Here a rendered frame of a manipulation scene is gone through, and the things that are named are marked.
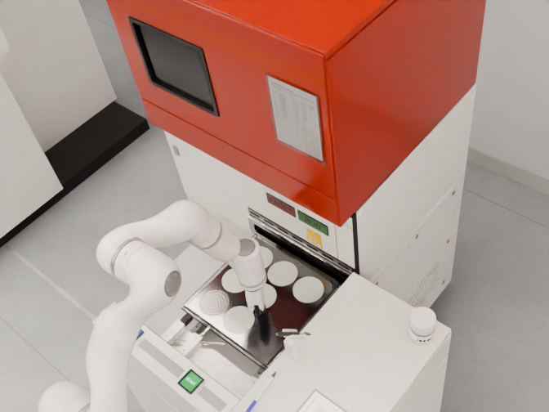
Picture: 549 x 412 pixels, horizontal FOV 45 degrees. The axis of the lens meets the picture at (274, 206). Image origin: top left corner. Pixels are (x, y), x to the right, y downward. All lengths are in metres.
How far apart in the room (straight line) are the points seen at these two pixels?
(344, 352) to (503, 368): 1.23
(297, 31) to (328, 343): 0.91
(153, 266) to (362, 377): 0.73
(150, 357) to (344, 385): 0.58
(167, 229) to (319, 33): 0.56
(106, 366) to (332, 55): 0.85
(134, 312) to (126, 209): 2.31
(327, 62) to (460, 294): 1.94
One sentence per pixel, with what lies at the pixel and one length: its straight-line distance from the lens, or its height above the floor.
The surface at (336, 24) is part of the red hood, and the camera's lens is 1.54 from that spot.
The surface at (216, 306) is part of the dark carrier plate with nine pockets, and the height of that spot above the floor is 0.90.
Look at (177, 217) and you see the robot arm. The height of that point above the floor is 1.55.
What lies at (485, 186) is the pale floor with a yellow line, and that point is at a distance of 3.65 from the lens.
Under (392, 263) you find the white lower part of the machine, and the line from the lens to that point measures 2.36.
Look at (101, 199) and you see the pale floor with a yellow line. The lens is 3.90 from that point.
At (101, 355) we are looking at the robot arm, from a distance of 1.56.
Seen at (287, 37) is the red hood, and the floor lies 1.82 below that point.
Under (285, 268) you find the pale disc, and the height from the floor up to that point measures 0.90.
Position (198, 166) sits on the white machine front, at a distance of 2.36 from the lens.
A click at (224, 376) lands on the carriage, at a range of 2.06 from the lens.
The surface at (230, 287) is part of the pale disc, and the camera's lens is 2.19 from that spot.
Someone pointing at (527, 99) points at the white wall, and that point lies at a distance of 3.35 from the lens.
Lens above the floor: 2.68
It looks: 49 degrees down
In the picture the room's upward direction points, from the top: 11 degrees counter-clockwise
